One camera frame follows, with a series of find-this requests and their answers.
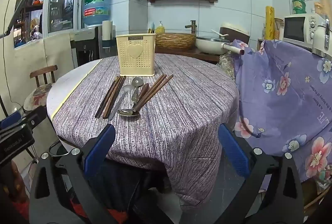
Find white frying pan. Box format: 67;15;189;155
195;36;245;56

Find stacked green noodle cups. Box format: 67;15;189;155
291;0;308;15

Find white microwave oven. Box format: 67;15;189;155
282;13;326;46

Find paisley patterned cushion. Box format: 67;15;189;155
217;53;236;79

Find beige cloth cover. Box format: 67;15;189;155
43;32;78;70

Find yellow plastic roll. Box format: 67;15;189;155
264;6;276;41

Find blue water jug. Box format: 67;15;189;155
83;0;112;27

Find white ladle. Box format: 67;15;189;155
211;29;230;38

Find dark wooden chopstick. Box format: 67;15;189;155
98;76;120;118
95;76;118;118

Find sliding glass window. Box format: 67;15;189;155
13;0;87;49

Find shiny metal spoon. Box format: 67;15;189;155
130;76;144;104

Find brown rice cooker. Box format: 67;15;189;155
219;22;250;44

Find person's left hand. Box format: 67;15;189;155
0;162;26;204

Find person's dark trousers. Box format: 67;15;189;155
85;159;182;224

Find wooden handle metal spoon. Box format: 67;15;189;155
117;83;150;118

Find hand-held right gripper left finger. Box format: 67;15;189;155
28;124;125;224

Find white paper roll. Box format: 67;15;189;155
102;20;114;41

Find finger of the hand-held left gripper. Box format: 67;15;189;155
22;106;47;131
0;111;22;129

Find purple floral cloth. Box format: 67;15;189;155
229;39;332;184

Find cream plastic utensil holder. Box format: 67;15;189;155
116;33;157;76

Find black water dispenser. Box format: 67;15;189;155
71;26;103;66

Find dark wooden counter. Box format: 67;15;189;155
155;47;221;64

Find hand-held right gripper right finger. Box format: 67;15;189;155
215;124;305;224

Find bronze faucet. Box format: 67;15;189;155
185;20;198;34

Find wooden chair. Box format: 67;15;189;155
23;65;59;111

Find dull grey metal spoon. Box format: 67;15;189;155
108;84;133;121

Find woven wicker basket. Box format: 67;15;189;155
155;32;197;49

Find white electric kettle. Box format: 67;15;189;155
312;18;332;59

